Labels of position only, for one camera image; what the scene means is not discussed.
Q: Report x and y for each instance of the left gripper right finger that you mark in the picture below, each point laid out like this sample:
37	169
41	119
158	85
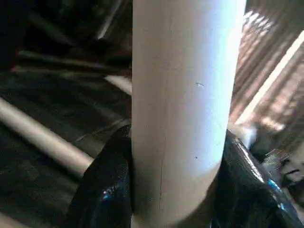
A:
237	194

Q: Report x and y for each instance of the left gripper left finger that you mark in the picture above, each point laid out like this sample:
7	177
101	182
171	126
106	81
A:
102	185

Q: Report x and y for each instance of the white plastic table leg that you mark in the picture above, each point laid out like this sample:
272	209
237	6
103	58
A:
178	95
35	133

